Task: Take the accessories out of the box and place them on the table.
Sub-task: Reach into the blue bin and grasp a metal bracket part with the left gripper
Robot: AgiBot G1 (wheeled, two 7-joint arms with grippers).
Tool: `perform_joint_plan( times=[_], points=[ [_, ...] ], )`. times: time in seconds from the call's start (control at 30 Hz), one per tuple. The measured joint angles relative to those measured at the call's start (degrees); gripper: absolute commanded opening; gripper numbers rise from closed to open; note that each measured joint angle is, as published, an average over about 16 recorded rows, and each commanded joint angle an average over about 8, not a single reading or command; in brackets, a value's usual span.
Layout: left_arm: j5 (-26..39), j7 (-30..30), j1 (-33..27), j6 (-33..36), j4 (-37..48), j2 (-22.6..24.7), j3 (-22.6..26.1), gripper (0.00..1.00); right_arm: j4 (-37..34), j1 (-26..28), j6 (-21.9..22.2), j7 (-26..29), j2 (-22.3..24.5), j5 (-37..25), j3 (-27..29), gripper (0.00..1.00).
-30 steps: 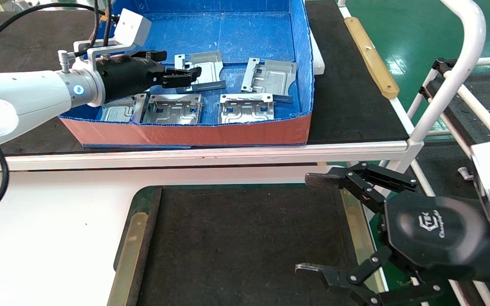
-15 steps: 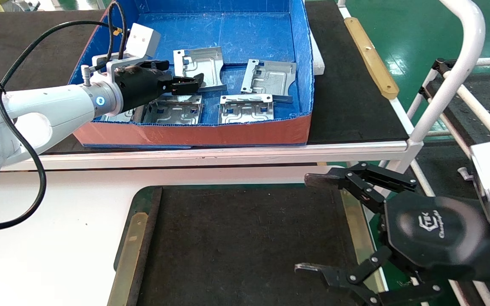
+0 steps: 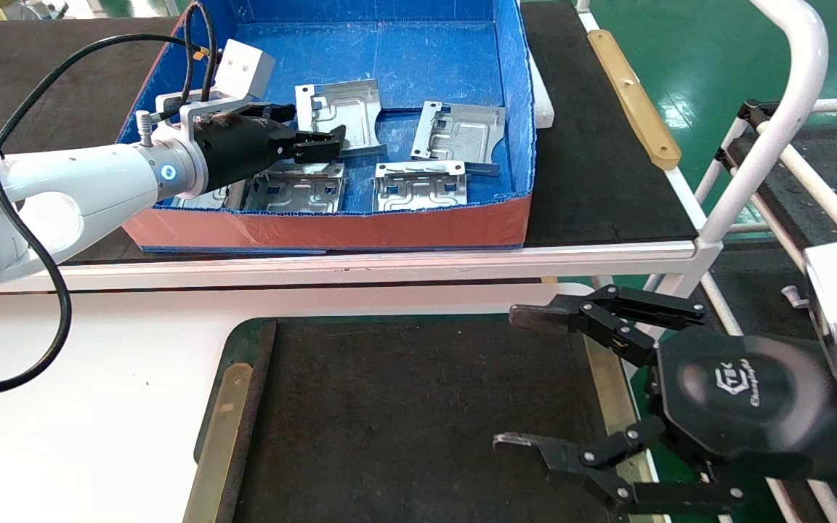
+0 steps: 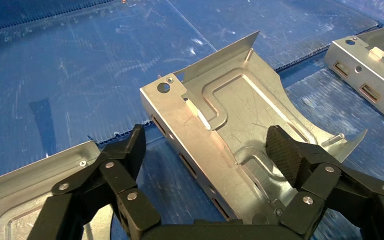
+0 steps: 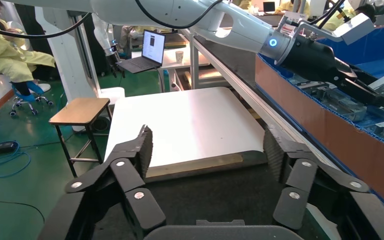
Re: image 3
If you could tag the white foam block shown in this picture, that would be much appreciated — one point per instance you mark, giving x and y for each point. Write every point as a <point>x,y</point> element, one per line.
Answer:
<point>543,102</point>

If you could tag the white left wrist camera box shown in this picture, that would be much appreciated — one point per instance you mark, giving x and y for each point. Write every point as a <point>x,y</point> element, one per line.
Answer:
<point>244,69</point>

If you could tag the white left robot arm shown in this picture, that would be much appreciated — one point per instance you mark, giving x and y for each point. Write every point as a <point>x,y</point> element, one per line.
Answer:
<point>62,181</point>

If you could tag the blue corrugated box orange outside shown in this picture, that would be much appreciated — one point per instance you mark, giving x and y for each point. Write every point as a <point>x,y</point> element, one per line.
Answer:
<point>389,58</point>

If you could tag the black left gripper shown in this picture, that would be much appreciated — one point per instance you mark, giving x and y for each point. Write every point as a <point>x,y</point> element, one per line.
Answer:
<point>240,149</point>

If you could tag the curved white tube rail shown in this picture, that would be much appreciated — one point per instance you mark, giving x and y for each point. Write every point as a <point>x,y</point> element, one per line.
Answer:
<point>789,109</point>

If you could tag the tan strip beside work mat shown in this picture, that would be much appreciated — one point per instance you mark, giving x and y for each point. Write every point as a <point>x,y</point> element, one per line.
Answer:
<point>604,392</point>
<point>219,443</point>

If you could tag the white aluminium table frame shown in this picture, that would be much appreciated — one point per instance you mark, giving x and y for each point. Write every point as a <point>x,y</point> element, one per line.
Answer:
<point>317,265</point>

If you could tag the black work mat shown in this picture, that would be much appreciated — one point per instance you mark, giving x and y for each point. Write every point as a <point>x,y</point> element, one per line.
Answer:
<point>404,421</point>

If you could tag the silver stamped metal bracket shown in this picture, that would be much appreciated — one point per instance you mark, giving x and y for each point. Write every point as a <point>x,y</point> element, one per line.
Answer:
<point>215,200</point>
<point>462,134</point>
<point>418,190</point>
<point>295,192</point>
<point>349,109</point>

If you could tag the large black table mat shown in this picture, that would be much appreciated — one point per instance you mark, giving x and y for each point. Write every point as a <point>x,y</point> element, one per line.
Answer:
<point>593,203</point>

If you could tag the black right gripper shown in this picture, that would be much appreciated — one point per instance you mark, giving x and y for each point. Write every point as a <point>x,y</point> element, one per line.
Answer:
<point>738,399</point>

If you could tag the long tan strip with holes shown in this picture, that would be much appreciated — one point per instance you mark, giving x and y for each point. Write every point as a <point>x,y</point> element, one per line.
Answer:
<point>636,102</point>

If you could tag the white pipe rack black joints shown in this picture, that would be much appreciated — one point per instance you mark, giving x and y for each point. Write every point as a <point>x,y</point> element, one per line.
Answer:
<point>818,185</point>

